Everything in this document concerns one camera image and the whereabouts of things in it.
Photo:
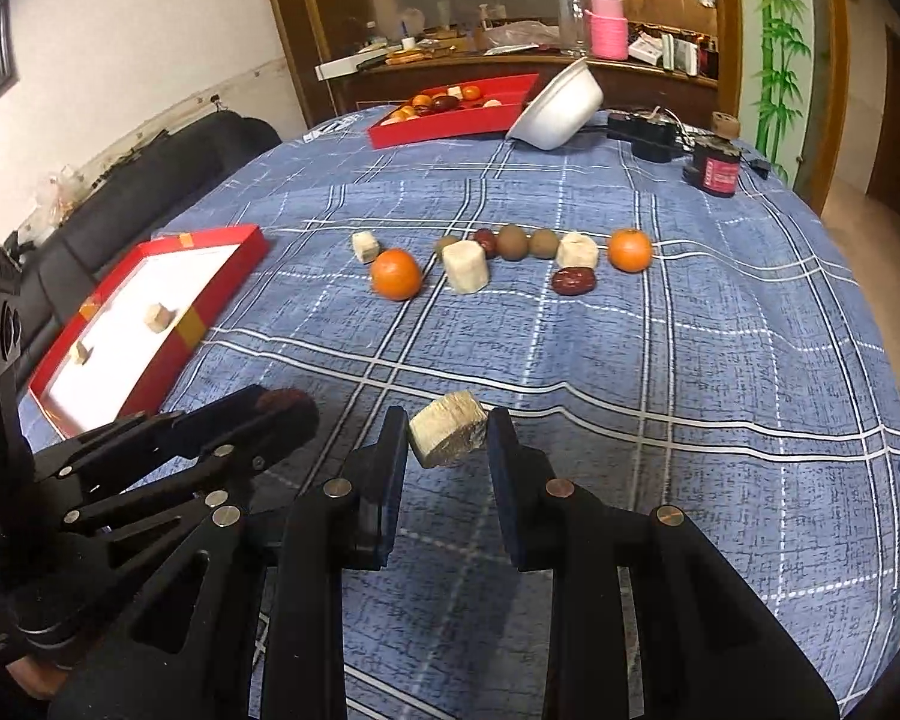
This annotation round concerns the crumpled plastic wrapper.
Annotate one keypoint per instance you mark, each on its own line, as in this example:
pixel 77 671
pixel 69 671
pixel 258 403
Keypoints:
pixel 61 196

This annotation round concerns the orange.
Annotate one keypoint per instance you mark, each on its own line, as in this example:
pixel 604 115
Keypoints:
pixel 422 100
pixel 396 274
pixel 470 93
pixel 630 250

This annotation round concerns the red tray with white inside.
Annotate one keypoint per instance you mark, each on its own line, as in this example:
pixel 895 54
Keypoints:
pixel 120 337

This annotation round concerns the white bowl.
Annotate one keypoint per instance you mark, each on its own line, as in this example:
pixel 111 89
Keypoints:
pixel 562 105

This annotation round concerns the white board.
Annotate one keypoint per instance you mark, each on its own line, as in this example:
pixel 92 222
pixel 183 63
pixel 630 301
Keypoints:
pixel 349 65

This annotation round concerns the dark jar with red label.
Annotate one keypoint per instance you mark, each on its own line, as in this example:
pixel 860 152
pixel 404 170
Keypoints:
pixel 712 169

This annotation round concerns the person's left hand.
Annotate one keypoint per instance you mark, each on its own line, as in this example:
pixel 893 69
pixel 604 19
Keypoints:
pixel 34 679

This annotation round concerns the clear glass cup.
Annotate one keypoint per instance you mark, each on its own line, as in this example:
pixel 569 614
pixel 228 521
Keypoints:
pixel 572 26

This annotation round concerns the red date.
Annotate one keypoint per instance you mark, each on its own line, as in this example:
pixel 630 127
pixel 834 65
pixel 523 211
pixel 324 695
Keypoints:
pixel 574 281
pixel 444 104
pixel 486 241
pixel 283 398

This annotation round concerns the brown kiwi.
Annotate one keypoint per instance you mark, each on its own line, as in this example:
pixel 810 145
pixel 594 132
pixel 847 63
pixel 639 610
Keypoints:
pixel 544 244
pixel 511 241
pixel 445 243

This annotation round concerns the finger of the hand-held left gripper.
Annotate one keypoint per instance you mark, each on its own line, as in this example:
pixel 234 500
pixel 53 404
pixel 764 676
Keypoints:
pixel 195 412
pixel 270 439

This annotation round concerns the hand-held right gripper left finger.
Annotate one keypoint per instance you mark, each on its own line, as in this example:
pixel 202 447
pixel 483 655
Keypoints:
pixel 384 487

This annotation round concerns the black power adapter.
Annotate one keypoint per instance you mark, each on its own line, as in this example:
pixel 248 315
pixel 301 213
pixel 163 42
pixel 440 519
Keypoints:
pixel 645 135

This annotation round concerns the brown spool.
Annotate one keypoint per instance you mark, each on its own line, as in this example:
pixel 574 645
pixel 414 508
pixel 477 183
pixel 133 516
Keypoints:
pixel 726 124

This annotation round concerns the large beige sugarcane chunk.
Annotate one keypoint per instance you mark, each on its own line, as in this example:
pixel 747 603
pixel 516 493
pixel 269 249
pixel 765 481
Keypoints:
pixel 448 435

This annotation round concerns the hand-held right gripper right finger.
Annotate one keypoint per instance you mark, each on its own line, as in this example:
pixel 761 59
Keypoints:
pixel 504 491

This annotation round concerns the red tray of mixed fruit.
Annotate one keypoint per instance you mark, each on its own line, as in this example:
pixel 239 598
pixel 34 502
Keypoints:
pixel 450 131

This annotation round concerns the small black plug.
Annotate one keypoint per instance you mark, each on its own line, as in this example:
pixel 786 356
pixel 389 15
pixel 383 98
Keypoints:
pixel 757 166

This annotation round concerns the clear plastic bag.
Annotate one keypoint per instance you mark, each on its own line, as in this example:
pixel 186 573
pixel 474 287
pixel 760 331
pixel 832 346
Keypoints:
pixel 521 33

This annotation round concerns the pink bottle with dark lid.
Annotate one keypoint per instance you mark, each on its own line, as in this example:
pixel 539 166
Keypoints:
pixel 609 30

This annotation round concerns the blue plaid tablecloth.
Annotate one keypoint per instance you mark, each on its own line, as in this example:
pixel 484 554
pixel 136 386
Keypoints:
pixel 645 390

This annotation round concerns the white box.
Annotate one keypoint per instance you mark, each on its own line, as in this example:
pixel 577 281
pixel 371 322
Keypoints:
pixel 647 49

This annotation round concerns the black sofa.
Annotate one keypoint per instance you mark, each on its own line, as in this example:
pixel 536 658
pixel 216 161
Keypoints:
pixel 157 180

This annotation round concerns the small beige sugarcane chunk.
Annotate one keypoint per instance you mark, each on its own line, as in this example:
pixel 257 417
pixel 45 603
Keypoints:
pixel 157 316
pixel 81 353

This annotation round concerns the green bamboo wall decal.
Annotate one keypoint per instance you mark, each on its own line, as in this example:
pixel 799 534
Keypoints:
pixel 776 37

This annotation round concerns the wooden framed cabinet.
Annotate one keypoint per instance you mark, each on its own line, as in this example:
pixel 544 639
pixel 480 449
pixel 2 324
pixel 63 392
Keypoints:
pixel 307 30

